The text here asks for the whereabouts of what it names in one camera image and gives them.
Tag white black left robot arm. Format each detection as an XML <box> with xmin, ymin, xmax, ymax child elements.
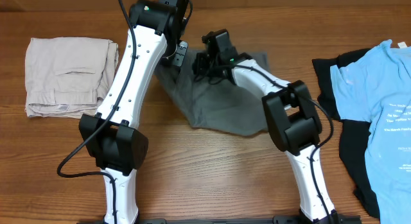
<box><xmin>79</xmin><ymin>0</ymin><xmax>193</xmax><ymax>223</ymax></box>

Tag grey shorts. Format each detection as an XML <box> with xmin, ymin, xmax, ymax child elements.
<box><xmin>154</xmin><ymin>49</ymin><xmax>267</xmax><ymax>136</ymax></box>

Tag light blue t-shirt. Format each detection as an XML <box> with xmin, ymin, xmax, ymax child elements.
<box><xmin>330</xmin><ymin>40</ymin><xmax>410</xmax><ymax>223</ymax></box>

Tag black garment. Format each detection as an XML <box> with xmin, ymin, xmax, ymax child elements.
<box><xmin>312</xmin><ymin>48</ymin><xmax>380</xmax><ymax>219</ymax></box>

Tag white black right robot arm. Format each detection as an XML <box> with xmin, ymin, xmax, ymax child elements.
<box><xmin>193</xmin><ymin>53</ymin><xmax>340</xmax><ymax>223</ymax></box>

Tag beige shorts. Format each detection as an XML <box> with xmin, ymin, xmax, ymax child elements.
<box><xmin>25</xmin><ymin>37</ymin><xmax>119</xmax><ymax>119</ymax></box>

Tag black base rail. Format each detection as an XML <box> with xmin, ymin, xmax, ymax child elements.
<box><xmin>77</xmin><ymin>214</ymin><xmax>362</xmax><ymax>224</ymax></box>

